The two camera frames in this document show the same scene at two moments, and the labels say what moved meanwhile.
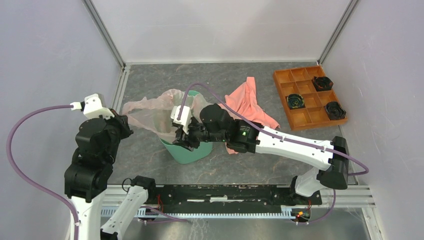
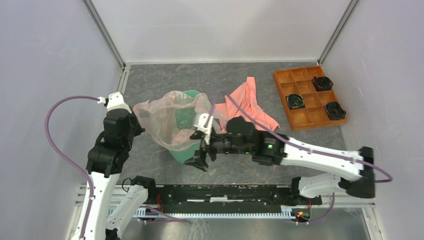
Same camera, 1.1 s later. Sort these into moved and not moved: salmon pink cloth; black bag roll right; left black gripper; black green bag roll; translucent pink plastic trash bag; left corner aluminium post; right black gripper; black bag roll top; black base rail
Moved: translucent pink plastic trash bag; left black gripper; right black gripper
Not moved: black base rail; black green bag roll; black bag roll top; left corner aluminium post; salmon pink cloth; black bag roll right
